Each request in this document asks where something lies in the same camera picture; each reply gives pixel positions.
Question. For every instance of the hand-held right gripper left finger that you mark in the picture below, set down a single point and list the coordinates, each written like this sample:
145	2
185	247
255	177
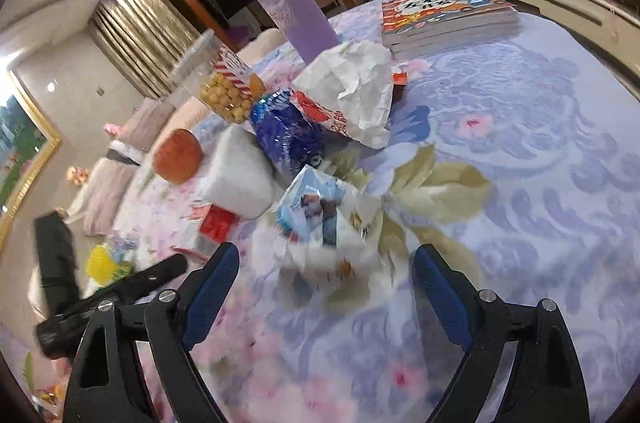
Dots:
210	298

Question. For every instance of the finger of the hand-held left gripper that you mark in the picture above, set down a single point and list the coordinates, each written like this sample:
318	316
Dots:
150	275
57	258

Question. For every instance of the red apple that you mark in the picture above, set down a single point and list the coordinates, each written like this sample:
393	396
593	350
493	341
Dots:
177	155

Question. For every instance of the gold framed landscape painting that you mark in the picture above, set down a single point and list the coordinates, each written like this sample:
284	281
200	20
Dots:
22	153

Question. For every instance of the small red snack packet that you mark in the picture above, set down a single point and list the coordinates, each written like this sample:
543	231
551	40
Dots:
218	222

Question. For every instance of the white tissue pack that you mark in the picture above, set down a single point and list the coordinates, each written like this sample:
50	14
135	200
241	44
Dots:
237	175

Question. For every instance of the pink plush toy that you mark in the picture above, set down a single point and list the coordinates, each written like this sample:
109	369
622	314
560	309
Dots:
112	129

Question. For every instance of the yellow plastic comb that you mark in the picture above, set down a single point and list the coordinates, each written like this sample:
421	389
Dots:
105	265

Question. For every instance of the brown plush bear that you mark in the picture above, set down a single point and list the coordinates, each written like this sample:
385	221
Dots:
78	176

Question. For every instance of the white paper bag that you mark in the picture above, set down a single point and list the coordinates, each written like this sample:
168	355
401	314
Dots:
350	88

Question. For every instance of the blue snack packet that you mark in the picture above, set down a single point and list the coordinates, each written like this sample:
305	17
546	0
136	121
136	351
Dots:
285	133

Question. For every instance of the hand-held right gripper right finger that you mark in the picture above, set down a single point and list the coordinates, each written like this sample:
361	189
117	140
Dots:
442	298

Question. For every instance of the stack of picture books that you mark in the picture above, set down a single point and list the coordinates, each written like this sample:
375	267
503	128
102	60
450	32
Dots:
445	13

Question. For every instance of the pink striped pillow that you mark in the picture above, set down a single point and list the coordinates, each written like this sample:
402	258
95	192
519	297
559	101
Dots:
107	195
145	123

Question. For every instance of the clear jar of snack balls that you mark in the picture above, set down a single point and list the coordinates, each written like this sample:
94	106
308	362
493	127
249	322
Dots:
225	93

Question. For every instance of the floral tablecloth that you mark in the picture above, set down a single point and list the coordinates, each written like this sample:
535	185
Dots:
525	153

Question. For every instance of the beige sofa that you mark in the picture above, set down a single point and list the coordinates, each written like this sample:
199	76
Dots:
125	203

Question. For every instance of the white blue wrapper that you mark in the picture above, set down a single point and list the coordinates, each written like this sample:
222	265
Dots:
310	203

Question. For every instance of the purple water bottle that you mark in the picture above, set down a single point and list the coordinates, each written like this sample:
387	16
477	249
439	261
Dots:
295	13

